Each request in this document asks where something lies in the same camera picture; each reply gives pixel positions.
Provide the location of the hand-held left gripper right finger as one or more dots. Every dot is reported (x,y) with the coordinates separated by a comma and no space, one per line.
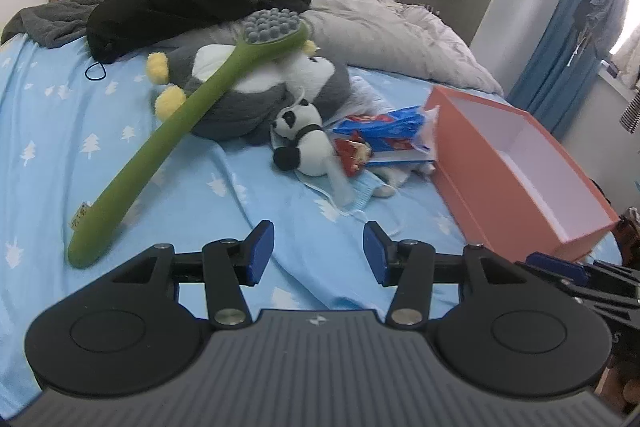
(375,253)

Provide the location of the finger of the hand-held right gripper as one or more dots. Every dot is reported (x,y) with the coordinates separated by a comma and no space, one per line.
(555,267)

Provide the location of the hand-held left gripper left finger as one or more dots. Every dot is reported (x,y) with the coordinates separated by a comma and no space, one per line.
(261,253)

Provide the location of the red cartoon snack packet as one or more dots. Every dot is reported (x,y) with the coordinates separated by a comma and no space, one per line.
(352,154)

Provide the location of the orange cardboard box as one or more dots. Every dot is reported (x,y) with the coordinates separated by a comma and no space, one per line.
(480,187)

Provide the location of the small panda plush toy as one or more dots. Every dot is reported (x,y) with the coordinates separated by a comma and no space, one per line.
(305,142)

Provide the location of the blue tissue pack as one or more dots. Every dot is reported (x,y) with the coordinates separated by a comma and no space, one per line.
(385,127)

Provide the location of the blue face mask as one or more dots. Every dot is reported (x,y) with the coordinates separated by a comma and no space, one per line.
(365,194)

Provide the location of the grey penguin plush toy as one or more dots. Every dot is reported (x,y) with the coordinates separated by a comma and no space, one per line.
(250,107)

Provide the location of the white cloth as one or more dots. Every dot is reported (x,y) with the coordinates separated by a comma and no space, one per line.
(365,92)

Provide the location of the striped hanging cloth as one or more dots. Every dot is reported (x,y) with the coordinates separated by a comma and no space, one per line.
(631,112)

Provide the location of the blue curtain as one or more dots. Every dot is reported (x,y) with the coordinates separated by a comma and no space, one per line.
(550,72)

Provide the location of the light grey quilt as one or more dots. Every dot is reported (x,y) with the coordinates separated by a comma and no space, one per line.
(380,27)

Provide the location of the grey hanging clothes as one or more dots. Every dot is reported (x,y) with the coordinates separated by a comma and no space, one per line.
(607,7)

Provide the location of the dark grey blanket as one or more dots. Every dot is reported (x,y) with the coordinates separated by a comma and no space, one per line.
(50,19)

